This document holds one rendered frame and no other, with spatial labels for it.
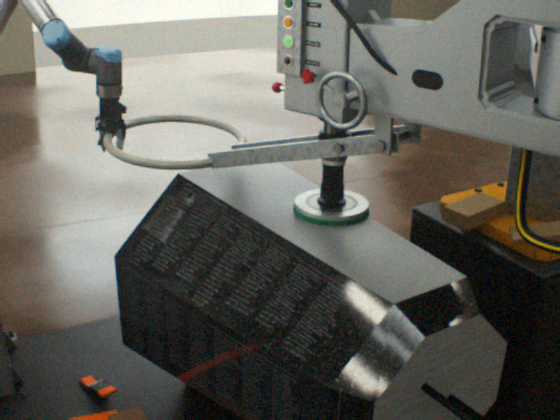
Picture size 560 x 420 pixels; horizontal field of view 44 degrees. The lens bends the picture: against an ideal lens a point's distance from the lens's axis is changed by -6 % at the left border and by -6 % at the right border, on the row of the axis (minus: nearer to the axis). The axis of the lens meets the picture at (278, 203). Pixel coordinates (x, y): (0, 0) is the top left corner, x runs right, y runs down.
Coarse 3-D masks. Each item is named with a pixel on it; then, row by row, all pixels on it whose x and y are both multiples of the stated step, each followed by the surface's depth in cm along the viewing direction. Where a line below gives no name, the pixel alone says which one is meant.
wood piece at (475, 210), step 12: (480, 192) 231; (456, 204) 222; (468, 204) 222; (480, 204) 222; (492, 204) 222; (504, 204) 225; (444, 216) 221; (456, 216) 217; (468, 216) 213; (480, 216) 217; (492, 216) 222; (468, 228) 215
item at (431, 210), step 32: (416, 224) 242; (448, 224) 230; (448, 256) 231; (480, 256) 218; (512, 256) 208; (480, 288) 221; (512, 288) 208; (544, 288) 198; (512, 320) 210; (544, 320) 204; (512, 352) 212; (544, 352) 211; (512, 384) 214; (544, 384) 218; (512, 416) 216; (544, 416) 226
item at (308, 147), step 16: (400, 128) 193; (416, 128) 190; (240, 144) 233; (256, 144) 228; (272, 144) 224; (288, 144) 205; (304, 144) 202; (320, 144) 198; (336, 144) 194; (352, 144) 191; (368, 144) 188; (384, 144) 181; (224, 160) 223; (240, 160) 219; (256, 160) 215; (272, 160) 211; (288, 160) 207
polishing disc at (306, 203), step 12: (312, 192) 216; (348, 192) 217; (300, 204) 207; (312, 204) 207; (348, 204) 208; (360, 204) 208; (312, 216) 201; (324, 216) 200; (336, 216) 200; (348, 216) 200; (360, 216) 203
